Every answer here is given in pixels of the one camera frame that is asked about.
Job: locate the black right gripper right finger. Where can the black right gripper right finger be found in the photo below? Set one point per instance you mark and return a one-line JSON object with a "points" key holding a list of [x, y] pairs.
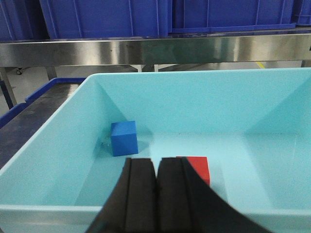
{"points": [[186, 204]]}

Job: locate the blue crate upper left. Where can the blue crate upper left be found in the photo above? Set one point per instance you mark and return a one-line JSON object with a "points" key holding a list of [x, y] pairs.
{"points": [[76, 19]]}

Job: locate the stainless steel front shelf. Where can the stainless steel front shelf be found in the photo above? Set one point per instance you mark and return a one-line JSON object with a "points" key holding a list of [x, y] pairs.
{"points": [[272, 45]]}

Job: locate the steel cart with blue edge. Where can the steel cart with blue edge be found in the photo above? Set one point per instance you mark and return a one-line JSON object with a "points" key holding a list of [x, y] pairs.
{"points": [[22, 121]]}

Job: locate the light blue plastic tub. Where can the light blue plastic tub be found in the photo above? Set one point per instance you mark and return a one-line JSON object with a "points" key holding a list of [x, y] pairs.
{"points": [[253, 126]]}

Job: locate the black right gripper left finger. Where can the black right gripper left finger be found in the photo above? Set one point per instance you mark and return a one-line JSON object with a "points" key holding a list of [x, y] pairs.
{"points": [[131, 206]]}

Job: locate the blue foam cube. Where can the blue foam cube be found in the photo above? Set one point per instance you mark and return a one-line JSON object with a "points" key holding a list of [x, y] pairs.
{"points": [[124, 138]]}

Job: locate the blue crate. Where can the blue crate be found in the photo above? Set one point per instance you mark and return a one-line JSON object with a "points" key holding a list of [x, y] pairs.
{"points": [[210, 16], [76, 19]]}

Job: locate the blue crate upper right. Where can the blue crate upper right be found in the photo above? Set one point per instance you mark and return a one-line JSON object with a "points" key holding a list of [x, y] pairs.
{"points": [[210, 16]]}

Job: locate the red foam cube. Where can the red foam cube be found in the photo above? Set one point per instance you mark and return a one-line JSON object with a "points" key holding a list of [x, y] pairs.
{"points": [[200, 165]]}

